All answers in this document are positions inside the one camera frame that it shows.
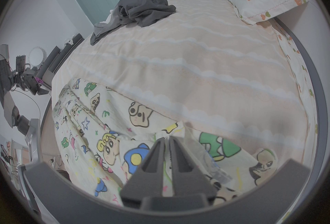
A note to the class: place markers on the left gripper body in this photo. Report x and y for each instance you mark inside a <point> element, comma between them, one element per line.
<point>32,83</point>

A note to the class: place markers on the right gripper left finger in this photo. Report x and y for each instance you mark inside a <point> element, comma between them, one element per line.
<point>147,179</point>

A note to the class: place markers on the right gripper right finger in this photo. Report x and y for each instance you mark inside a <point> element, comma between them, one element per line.
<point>185,179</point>

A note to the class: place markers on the white printed pyjama top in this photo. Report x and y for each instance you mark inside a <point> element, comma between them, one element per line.
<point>103,127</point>

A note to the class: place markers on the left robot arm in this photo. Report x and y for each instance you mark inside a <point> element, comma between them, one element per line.
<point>9,109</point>

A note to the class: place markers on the bed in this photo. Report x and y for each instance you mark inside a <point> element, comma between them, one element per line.
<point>206,68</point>

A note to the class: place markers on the dark grey garment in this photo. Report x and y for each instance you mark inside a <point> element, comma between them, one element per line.
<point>99,32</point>

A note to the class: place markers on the light grey garment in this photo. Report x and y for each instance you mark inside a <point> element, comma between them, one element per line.
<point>112,20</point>

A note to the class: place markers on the black garment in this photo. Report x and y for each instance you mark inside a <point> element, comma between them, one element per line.
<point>147,6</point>

